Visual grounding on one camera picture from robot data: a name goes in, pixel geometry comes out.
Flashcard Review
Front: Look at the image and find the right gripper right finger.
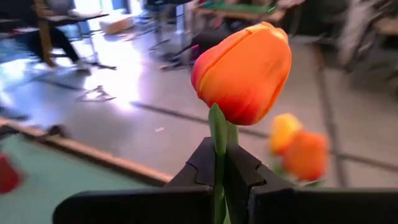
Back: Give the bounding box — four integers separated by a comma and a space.
225, 141, 398, 224

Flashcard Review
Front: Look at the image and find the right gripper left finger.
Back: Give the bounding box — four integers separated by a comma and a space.
52, 137, 216, 224

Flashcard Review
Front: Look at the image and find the orange tulip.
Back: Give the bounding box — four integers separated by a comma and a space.
281, 130, 330, 187
190, 21, 293, 224

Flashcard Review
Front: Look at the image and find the yellow tulip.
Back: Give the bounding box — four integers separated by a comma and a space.
269, 112, 304, 156

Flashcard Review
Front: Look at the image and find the red vase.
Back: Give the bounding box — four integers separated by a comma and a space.
0, 154, 23, 195

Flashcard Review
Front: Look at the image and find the green table mat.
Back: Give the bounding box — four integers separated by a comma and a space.
0, 133, 165, 224

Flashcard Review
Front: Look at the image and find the black table clamp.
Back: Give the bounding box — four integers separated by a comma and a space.
46, 124, 72, 138

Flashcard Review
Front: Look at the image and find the black tripod stand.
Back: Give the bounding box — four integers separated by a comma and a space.
76, 84, 118, 103

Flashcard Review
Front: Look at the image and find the person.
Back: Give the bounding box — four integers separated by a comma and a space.
18, 0, 91, 75

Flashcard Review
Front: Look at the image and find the cardboard box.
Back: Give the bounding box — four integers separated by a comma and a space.
99, 14, 137, 35

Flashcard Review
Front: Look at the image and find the workstation table with green mat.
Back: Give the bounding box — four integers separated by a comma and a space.
192, 0, 289, 23

